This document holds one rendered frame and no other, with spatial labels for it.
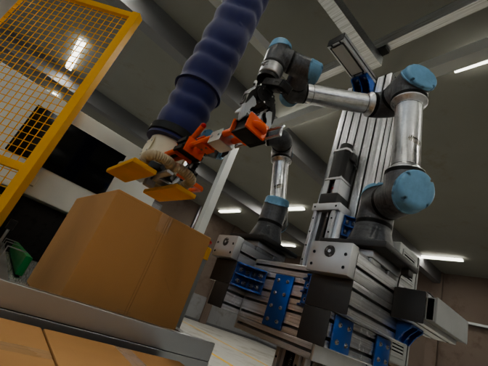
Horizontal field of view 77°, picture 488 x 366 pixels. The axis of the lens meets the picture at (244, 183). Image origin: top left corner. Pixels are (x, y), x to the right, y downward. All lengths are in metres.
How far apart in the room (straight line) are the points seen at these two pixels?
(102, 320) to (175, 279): 0.27
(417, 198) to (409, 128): 0.25
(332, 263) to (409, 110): 0.57
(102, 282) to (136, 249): 0.14
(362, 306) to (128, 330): 0.67
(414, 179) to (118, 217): 0.90
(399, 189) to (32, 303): 1.02
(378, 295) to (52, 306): 0.89
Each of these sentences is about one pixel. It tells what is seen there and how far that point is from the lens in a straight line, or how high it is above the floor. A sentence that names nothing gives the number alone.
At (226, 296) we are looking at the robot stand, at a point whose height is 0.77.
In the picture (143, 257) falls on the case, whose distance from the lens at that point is 1.10.
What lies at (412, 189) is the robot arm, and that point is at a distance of 0.98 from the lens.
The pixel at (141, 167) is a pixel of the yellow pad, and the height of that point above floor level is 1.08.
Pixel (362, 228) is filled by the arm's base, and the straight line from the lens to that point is 1.06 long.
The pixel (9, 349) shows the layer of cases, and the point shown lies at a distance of 0.72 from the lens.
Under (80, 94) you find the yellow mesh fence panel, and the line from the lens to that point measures 1.87.
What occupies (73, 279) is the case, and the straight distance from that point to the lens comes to 1.05.
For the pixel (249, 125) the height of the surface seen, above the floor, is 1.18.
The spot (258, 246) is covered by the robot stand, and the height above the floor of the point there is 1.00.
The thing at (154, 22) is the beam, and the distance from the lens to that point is 4.73.
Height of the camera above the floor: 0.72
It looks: 22 degrees up
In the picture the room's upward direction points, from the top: 21 degrees clockwise
